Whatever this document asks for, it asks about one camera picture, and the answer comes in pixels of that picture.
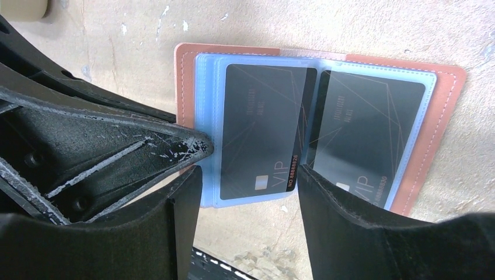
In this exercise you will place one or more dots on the dark credit card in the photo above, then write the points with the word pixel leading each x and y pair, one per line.
pixel 264 128
pixel 363 129

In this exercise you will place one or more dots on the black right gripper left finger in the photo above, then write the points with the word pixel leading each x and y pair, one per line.
pixel 151 238

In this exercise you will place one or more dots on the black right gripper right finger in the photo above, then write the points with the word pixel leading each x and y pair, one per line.
pixel 349 238

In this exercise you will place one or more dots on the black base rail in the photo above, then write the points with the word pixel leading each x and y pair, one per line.
pixel 206 267

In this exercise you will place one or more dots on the cream oval tray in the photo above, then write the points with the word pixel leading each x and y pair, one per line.
pixel 24 10

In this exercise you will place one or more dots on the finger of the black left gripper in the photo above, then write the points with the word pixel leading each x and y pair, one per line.
pixel 25 59
pixel 66 160

